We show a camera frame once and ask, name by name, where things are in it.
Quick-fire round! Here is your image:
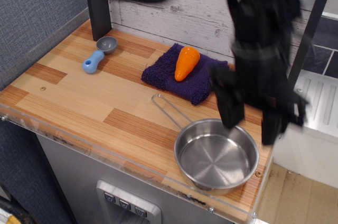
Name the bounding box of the grey toy appliance cabinet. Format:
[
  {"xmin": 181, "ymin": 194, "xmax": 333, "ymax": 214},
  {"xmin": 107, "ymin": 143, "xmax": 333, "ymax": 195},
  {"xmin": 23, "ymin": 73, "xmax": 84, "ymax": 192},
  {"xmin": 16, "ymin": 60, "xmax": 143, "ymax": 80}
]
[{"xmin": 37, "ymin": 136, "xmax": 229, "ymax": 223}]

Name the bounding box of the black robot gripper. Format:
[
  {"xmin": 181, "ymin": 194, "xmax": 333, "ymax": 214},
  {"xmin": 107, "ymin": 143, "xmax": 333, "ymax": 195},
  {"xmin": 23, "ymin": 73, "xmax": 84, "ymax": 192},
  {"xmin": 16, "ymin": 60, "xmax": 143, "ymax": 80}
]
[{"xmin": 208, "ymin": 41, "xmax": 309, "ymax": 146}]

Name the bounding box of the purple folded towel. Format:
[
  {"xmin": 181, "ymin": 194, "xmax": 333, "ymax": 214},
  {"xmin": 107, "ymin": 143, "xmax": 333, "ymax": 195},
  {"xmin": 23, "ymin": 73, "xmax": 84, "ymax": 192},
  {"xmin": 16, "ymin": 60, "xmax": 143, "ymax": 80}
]
[{"xmin": 141, "ymin": 43, "xmax": 229, "ymax": 106}]

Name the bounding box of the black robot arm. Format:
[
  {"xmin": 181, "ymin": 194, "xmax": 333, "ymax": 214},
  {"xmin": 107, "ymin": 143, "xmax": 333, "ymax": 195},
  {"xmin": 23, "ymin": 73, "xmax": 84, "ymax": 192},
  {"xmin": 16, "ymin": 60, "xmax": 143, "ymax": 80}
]
[{"xmin": 209, "ymin": 0, "xmax": 307, "ymax": 145}]

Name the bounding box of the blue grey toy scoop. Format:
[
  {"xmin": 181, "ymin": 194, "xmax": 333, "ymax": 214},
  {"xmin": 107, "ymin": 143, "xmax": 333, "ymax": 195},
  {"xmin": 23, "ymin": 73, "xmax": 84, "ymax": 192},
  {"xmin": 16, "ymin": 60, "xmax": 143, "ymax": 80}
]
[{"xmin": 82, "ymin": 36, "xmax": 118, "ymax": 74}]

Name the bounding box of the orange toy carrot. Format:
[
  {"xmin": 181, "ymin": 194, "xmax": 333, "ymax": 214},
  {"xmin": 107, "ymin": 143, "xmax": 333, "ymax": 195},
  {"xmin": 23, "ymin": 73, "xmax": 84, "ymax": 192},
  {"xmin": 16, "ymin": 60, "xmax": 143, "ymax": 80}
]
[{"xmin": 174, "ymin": 46, "xmax": 201, "ymax": 82}]

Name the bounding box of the stainless steel pot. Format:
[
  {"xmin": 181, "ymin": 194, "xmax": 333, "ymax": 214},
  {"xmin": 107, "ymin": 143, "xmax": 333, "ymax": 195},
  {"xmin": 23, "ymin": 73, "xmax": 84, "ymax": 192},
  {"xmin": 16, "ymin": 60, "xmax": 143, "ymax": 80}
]
[{"xmin": 151, "ymin": 93, "xmax": 260, "ymax": 196}]

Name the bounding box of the yellow object bottom left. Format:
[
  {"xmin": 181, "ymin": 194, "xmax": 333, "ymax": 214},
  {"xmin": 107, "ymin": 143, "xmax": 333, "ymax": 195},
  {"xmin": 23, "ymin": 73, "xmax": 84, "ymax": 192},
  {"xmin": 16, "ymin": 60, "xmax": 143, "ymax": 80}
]
[{"xmin": 6, "ymin": 216, "xmax": 21, "ymax": 224}]

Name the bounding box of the black right frame post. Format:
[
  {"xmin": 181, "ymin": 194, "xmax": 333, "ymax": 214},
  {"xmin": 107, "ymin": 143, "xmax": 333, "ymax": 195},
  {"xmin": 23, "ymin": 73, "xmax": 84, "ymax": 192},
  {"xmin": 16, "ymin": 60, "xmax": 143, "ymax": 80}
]
[{"xmin": 288, "ymin": 0, "xmax": 327, "ymax": 87}]

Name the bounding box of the clear acrylic table guard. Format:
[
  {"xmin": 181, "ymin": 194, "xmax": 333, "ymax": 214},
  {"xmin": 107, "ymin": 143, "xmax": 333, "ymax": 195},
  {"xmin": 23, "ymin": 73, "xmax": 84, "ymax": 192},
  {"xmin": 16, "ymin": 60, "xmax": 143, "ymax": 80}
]
[{"xmin": 1, "ymin": 95, "xmax": 259, "ymax": 223}]

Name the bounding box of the black left frame post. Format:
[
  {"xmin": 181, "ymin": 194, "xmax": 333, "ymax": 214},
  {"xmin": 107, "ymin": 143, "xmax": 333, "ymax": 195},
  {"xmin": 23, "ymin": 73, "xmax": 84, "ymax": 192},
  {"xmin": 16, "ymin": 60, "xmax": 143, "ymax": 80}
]
[{"xmin": 87, "ymin": 0, "xmax": 111, "ymax": 41}]

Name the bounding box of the white toy sink unit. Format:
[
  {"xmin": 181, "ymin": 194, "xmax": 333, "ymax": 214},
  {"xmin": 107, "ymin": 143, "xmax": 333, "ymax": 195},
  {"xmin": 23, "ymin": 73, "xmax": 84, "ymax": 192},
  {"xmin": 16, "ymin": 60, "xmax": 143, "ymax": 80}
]
[{"xmin": 273, "ymin": 70, "xmax": 337, "ymax": 187}]

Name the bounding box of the black frame post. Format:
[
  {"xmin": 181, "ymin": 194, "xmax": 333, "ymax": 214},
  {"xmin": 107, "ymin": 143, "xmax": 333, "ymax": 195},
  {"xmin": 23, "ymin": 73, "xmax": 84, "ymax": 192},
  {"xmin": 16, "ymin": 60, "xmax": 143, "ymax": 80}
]
[
  {"xmin": 87, "ymin": 0, "xmax": 111, "ymax": 41},
  {"xmin": 288, "ymin": 0, "xmax": 327, "ymax": 87}
]

